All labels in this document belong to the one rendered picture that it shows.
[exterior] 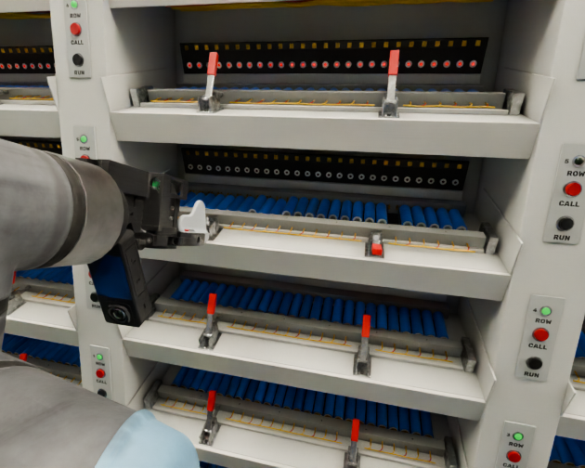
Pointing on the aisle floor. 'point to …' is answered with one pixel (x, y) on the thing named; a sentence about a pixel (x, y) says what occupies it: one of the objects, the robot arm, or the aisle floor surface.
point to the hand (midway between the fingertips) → (191, 238)
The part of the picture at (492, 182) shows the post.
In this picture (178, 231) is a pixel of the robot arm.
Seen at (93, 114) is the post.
